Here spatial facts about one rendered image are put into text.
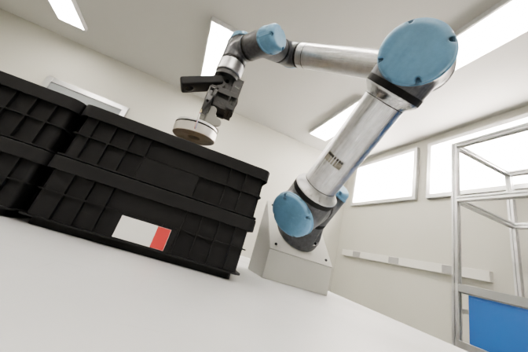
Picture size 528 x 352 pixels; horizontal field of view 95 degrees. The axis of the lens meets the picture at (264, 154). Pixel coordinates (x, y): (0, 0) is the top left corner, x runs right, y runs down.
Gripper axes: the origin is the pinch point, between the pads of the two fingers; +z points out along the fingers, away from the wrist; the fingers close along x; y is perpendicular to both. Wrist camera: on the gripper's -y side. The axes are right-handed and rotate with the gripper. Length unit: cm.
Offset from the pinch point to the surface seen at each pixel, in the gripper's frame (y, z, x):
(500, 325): 186, 25, 50
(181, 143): -0.4, 7.4, -11.4
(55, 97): -24.8, 7.2, -11.0
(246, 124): 40, -167, 317
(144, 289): 4.8, 29.4, -31.9
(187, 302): 9.3, 29.5, -32.8
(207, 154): 5.1, 7.7, -11.5
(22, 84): -30.6, 7.1, -11.0
